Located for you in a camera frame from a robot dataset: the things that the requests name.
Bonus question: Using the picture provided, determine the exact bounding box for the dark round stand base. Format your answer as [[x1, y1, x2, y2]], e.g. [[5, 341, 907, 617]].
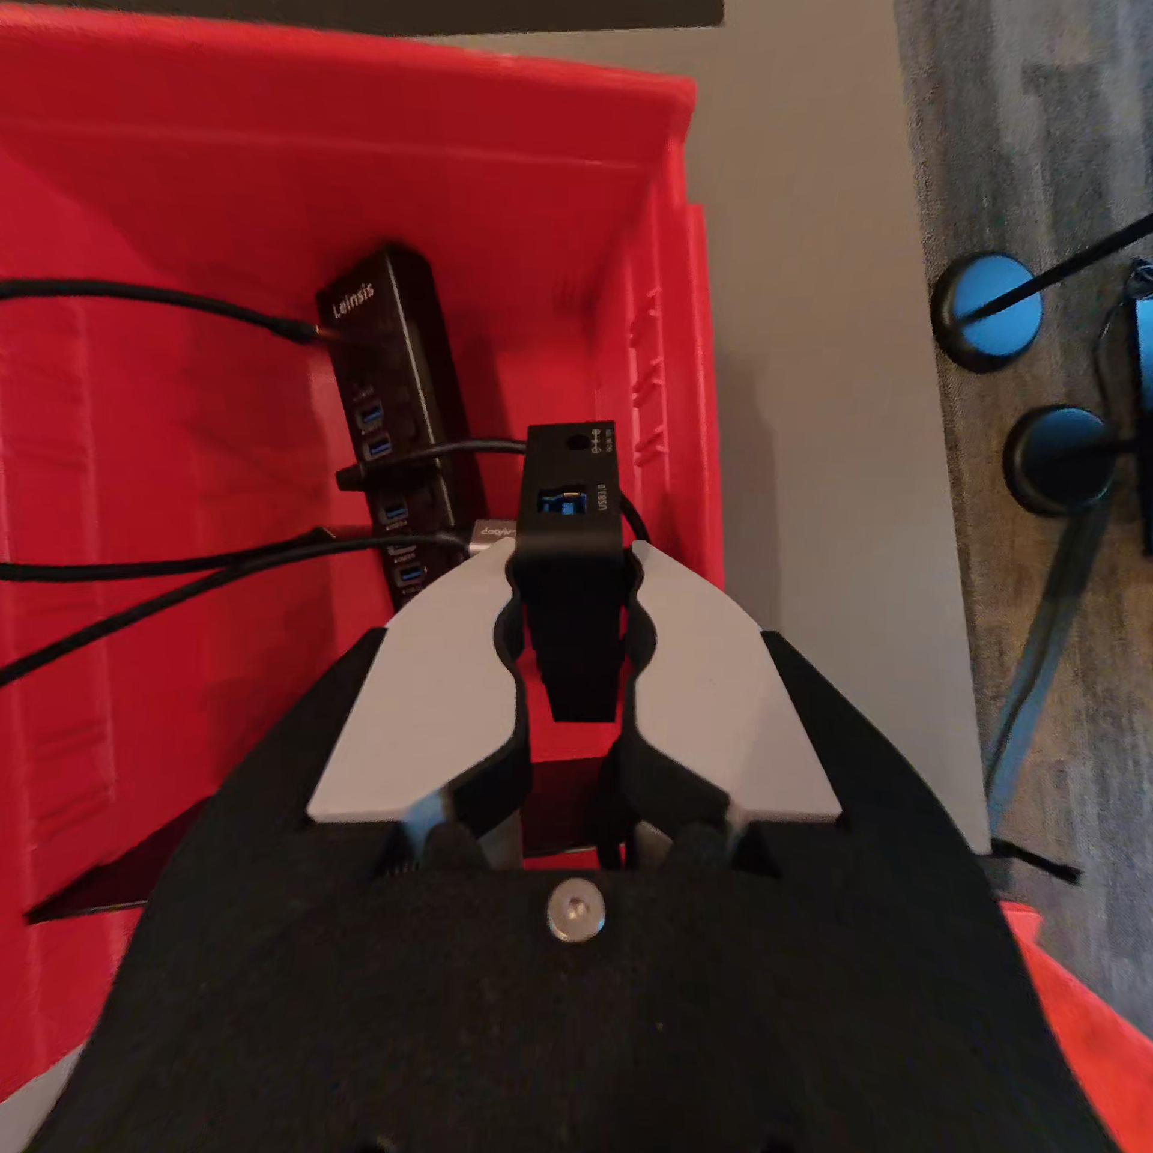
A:
[[1002, 405, 1123, 516]]

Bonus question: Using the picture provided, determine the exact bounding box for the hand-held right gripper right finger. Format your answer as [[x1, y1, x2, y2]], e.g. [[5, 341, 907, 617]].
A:
[[612, 538, 843, 843]]

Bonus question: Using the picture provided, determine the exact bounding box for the blue object with black cords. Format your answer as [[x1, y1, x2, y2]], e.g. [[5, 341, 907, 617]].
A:
[[1094, 257, 1153, 555]]

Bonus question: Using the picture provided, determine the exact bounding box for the blue round stand base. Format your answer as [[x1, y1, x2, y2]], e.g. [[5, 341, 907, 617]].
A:
[[932, 253, 1046, 375]]

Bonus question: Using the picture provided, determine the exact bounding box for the long black USB hub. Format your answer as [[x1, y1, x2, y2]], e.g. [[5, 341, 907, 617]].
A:
[[316, 242, 491, 614]]

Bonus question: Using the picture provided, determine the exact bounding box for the thin black rod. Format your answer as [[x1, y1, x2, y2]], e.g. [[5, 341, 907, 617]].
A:
[[968, 212, 1153, 326]]

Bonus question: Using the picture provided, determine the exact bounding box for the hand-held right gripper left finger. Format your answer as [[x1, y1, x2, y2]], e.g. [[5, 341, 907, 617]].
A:
[[306, 541, 534, 843]]

